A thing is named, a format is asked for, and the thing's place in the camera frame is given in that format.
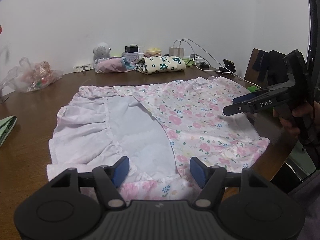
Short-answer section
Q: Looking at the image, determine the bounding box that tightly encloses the white charging cable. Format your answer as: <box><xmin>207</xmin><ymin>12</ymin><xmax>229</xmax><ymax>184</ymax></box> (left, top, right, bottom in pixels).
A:
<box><xmin>174</xmin><ymin>39</ymin><xmax>250</xmax><ymax>84</ymax></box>

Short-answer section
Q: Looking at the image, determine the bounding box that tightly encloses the cream garment with teal flowers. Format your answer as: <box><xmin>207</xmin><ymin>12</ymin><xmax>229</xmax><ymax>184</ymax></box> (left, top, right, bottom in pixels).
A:
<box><xmin>135</xmin><ymin>56</ymin><xmax>187</xmax><ymax>75</ymax></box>

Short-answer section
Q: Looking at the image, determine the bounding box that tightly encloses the person's grey clothing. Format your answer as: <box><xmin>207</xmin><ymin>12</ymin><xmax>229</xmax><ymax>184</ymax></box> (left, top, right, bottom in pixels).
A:
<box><xmin>287</xmin><ymin>172</ymin><xmax>320</xmax><ymax>240</ymax></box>

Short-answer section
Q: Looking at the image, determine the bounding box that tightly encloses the green striped pouch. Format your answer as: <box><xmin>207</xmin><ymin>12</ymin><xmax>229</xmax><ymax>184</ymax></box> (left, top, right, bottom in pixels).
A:
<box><xmin>0</xmin><ymin>115</ymin><xmax>18</xmax><ymax>147</ymax></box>

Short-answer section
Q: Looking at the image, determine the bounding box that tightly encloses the round white speaker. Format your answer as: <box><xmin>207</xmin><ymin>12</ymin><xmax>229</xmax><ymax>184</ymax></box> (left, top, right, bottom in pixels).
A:
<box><xmin>92</xmin><ymin>42</ymin><xmax>111</xmax><ymax>62</ymax></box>

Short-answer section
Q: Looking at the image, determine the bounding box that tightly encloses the wooden chair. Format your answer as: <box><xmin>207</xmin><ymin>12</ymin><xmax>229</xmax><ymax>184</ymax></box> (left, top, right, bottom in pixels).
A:
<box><xmin>244</xmin><ymin>48</ymin><xmax>275</xmax><ymax>90</ymax></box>

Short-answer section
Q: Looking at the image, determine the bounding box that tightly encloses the pastel pink and blue garment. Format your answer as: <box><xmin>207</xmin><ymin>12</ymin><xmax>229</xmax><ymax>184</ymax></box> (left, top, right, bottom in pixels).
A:
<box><xmin>94</xmin><ymin>57</ymin><xmax>137</xmax><ymax>74</ymax></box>

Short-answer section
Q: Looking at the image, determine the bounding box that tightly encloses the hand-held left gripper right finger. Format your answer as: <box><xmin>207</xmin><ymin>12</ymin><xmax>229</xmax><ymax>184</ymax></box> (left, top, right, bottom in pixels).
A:
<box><xmin>189</xmin><ymin>156</ymin><xmax>274</xmax><ymax>210</ymax></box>

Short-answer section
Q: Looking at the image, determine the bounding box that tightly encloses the person's right hand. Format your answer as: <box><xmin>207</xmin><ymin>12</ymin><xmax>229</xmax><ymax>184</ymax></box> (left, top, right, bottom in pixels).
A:
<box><xmin>272</xmin><ymin>101</ymin><xmax>320</xmax><ymax>137</ymax></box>

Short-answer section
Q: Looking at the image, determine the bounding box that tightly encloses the black phone on stand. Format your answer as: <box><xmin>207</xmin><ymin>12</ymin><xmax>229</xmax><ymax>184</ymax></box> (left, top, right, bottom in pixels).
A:
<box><xmin>219</xmin><ymin>59</ymin><xmax>236</xmax><ymax>74</ymax></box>

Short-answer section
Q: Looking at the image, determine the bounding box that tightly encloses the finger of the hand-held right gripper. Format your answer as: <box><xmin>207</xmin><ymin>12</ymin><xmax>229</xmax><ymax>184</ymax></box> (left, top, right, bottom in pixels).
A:
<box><xmin>232</xmin><ymin>82</ymin><xmax>292</xmax><ymax>105</ymax></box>
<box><xmin>223</xmin><ymin>99</ymin><xmax>258</xmax><ymax>117</ymax></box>

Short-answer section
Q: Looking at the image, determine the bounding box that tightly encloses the green transparent box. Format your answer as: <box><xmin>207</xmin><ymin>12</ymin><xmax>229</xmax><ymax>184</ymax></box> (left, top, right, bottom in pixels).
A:
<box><xmin>180</xmin><ymin>57</ymin><xmax>198</xmax><ymax>67</ymax></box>

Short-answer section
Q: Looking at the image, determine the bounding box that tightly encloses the clear plastic bag of snacks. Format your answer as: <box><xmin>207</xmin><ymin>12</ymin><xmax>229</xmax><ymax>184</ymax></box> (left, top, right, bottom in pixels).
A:
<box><xmin>0</xmin><ymin>57</ymin><xmax>64</xmax><ymax>93</ymax></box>

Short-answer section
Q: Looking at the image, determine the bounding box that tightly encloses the pink floral dress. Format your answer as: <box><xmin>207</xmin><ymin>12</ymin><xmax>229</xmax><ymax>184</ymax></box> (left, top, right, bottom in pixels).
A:
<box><xmin>46</xmin><ymin>76</ymin><xmax>271</xmax><ymax>201</ymax></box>

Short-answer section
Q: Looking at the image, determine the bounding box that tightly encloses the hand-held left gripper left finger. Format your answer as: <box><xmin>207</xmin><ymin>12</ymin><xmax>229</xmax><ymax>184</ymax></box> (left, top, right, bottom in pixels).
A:
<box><xmin>45</xmin><ymin>156</ymin><xmax>130</xmax><ymax>210</ymax></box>

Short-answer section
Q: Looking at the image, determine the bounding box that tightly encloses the white plastic strip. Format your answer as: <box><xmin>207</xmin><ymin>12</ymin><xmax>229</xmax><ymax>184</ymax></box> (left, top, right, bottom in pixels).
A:
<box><xmin>73</xmin><ymin>64</ymin><xmax>94</xmax><ymax>73</ymax></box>

